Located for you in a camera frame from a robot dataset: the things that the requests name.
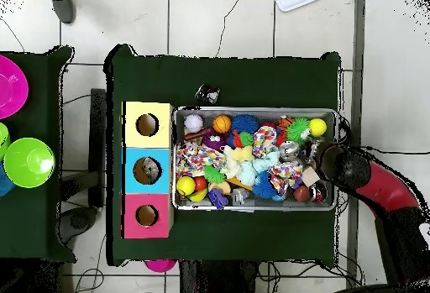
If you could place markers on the colourful paper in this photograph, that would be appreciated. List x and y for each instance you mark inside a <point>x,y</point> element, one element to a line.
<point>198,160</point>
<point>285,175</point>

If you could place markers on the crushed red black can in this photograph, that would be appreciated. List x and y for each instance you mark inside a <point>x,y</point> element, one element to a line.
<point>208,94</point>

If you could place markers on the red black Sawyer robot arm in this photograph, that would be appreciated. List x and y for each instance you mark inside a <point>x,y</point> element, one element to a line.
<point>386,189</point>

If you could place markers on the wooden box with three holes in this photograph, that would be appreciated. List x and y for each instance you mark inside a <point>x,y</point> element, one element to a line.
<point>161,111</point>

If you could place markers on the purple spiky monster toy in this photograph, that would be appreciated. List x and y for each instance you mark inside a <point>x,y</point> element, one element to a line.
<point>213,140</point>

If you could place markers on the orange foam basketball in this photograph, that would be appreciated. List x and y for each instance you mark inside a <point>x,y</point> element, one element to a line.
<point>222,124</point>

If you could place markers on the white foam baseball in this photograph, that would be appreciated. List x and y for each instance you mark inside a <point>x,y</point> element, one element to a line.
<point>193,123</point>

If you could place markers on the blue spiky rubber ball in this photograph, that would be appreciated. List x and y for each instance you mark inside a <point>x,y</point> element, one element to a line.
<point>244,124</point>

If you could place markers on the dark green table cloth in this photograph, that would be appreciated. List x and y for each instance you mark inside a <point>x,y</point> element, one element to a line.
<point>218,78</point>
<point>33,222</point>

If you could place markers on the crushed silver can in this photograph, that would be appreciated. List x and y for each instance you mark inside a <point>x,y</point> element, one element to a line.
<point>289,148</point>

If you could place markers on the green spiky rubber ball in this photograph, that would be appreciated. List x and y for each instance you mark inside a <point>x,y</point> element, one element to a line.
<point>297,131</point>

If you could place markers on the grey round floor base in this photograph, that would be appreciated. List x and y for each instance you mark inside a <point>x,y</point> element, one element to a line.
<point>79,220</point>

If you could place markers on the white tray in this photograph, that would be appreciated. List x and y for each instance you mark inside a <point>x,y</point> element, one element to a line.
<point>295,1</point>

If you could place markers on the lime green bowl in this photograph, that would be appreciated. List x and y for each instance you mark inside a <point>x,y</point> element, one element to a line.
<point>28,162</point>
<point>3,138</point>

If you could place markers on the person's foot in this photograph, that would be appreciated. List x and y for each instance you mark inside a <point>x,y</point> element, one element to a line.
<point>63,9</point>

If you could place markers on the blue bowl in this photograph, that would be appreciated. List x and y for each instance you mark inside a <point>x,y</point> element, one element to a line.
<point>5,184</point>

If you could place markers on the magenta bowl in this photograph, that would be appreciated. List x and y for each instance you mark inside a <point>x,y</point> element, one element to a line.
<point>10,86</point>

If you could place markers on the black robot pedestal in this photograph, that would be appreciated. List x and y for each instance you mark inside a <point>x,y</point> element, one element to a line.
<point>215,279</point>

